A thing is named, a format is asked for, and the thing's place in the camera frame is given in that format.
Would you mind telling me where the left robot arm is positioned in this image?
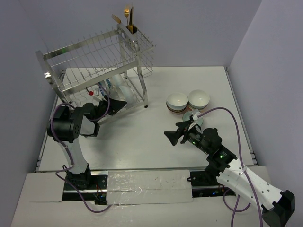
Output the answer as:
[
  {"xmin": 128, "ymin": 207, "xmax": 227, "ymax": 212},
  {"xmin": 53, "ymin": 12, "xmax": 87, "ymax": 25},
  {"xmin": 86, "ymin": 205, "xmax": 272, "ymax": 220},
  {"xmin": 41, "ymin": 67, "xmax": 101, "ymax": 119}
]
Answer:
[{"xmin": 47, "ymin": 96, "xmax": 127, "ymax": 190}]

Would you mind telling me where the gold knife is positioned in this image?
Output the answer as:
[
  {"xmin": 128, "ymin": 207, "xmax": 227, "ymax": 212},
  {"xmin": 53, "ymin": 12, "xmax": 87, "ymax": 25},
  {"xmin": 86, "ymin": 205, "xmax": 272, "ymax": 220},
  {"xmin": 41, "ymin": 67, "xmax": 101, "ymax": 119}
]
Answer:
[{"xmin": 129, "ymin": 6, "xmax": 134, "ymax": 34}]

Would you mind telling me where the white bowl front stack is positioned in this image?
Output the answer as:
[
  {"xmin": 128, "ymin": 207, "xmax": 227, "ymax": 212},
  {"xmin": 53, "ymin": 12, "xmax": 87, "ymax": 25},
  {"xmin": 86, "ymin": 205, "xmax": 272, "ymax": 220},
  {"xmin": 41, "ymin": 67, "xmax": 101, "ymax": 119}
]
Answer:
[{"xmin": 117, "ymin": 86, "xmax": 136, "ymax": 109}]

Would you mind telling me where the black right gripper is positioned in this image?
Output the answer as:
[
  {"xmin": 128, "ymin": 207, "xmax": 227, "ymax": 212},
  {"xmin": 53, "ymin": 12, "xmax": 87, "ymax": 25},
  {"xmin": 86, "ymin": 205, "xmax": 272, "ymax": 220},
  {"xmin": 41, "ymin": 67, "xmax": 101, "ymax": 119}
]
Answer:
[{"xmin": 163, "ymin": 119, "xmax": 211, "ymax": 154}]

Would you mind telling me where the perforated steel cutlery holder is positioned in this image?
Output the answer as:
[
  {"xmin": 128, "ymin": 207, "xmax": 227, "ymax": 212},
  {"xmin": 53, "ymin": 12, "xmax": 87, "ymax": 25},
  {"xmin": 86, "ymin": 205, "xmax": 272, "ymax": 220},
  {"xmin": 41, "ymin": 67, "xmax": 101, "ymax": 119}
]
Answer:
[{"xmin": 117, "ymin": 23, "xmax": 140, "ymax": 52}]

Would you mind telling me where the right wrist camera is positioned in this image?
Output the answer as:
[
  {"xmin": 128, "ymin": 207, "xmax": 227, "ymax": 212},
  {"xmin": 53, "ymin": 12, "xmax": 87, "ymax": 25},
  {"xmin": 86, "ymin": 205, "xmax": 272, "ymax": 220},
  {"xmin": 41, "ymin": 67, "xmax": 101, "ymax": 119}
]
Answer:
[{"xmin": 189, "ymin": 109, "xmax": 201, "ymax": 129}]

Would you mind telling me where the taped white cover sheet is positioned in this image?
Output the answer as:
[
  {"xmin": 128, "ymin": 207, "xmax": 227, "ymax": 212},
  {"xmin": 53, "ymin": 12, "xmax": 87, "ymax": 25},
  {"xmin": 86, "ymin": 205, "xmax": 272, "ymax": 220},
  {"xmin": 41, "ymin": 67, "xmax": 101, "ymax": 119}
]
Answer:
[{"xmin": 107, "ymin": 170, "xmax": 193, "ymax": 205}]

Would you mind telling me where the white bowl brown pattern stack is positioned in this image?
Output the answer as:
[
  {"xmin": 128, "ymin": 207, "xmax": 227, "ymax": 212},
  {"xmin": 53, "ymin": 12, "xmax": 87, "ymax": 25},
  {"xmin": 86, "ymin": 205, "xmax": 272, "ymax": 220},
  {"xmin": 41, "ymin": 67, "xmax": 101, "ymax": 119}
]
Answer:
[{"xmin": 166, "ymin": 92, "xmax": 188, "ymax": 114}]

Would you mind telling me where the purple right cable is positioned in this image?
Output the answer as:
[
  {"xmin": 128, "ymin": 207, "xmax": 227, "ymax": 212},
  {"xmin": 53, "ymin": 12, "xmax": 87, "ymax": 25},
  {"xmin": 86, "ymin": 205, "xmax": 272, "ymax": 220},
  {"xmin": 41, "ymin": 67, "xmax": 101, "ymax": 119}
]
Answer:
[{"xmin": 198, "ymin": 107, "xmax": 263, "ymax": 227}]

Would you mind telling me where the stainless steel dish rack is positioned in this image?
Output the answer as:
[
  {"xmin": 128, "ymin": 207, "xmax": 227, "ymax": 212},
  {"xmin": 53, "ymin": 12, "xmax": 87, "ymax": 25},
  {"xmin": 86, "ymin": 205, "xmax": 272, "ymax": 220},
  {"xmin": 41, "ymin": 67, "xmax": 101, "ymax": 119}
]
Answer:
[{"xmin": 36, "ymin": 28, "xmax": 155, "ymax": 124}]

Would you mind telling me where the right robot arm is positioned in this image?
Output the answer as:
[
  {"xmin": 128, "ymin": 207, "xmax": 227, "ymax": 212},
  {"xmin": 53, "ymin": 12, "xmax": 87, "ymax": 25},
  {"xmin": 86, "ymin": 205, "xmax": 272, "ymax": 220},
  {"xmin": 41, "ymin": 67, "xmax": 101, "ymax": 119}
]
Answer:
[{"xmin": 164, "ymin": 121, "xmax": 295, "ymax": 227}]

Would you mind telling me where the black mounting rail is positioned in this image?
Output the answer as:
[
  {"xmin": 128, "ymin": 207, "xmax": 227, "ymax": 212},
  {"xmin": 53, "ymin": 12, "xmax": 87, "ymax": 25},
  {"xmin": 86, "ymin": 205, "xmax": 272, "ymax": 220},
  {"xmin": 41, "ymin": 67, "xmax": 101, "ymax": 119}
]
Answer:
[{"xmin": 62, "ymin": 169, "xmax": 234, "ymax": 205}]

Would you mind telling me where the white bowl orange stack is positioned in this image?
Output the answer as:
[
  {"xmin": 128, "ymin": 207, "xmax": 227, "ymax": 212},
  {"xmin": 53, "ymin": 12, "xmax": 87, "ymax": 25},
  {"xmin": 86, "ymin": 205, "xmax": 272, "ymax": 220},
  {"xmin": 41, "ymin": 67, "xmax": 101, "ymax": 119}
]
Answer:
[{"xmin": 188, "ymin": 89, "xmax": 210, "ymax": 110}]

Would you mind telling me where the blue floral bowl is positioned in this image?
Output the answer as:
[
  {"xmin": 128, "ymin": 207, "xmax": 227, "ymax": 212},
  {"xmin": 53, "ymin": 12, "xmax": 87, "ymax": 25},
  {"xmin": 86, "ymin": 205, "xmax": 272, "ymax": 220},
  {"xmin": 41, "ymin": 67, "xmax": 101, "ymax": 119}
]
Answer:
[{"xmin": 99, "ymin": 79, "xmax": 112, "ymax": 96}]

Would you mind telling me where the white bowl dark band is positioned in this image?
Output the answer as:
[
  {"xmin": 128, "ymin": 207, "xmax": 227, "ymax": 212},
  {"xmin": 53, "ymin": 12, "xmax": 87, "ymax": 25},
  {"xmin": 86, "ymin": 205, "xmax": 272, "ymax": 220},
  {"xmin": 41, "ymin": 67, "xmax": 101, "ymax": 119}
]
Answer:
[{"xmin": 111, "ymin": 74, "xmax": 125, "ymax": 87}]

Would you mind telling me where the gold fork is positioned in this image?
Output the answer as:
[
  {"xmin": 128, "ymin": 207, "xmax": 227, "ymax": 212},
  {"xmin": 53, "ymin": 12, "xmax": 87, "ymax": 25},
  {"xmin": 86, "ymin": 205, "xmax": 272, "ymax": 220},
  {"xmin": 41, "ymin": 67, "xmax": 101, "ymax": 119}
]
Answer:
[{"xmin": 124, "ymin": 5, "xmax": 130, "ymax": 26}]

